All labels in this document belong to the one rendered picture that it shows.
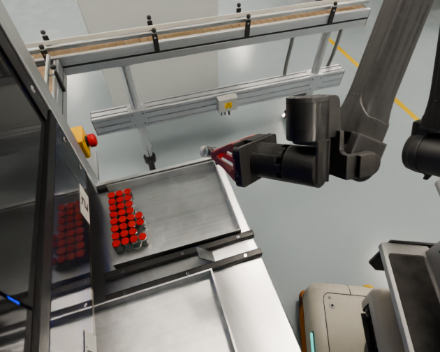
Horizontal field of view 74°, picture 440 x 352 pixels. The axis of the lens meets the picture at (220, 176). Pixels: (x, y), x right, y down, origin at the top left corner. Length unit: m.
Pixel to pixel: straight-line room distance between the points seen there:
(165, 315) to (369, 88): 0.63
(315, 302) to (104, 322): 0.94
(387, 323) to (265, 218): 1.12
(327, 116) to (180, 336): 0.57
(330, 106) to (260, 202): 1.57
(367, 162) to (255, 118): 2.10
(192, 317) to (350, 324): 0.86
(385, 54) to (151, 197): 0.70
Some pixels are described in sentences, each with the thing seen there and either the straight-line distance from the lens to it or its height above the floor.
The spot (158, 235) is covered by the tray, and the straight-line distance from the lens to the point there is 0.86.
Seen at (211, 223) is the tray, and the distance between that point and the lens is 0.86.
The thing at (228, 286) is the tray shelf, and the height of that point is 0.88.
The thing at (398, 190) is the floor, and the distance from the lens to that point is 2.34.
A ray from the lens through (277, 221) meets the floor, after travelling 1.91.
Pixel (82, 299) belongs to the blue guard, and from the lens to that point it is 0.65.
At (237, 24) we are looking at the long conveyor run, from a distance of 1.68.
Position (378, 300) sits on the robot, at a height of 0.80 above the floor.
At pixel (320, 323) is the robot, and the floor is 0.28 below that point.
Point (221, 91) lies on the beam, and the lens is 1.85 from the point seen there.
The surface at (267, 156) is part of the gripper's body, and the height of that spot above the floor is 1.30.
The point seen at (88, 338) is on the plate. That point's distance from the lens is 0.65.
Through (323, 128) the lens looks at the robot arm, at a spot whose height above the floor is 1.37.
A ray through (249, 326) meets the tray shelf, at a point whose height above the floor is 0.88.
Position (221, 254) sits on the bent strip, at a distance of 0.81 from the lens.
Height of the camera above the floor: 1.63
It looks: 52 degrees down
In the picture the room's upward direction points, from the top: straight up
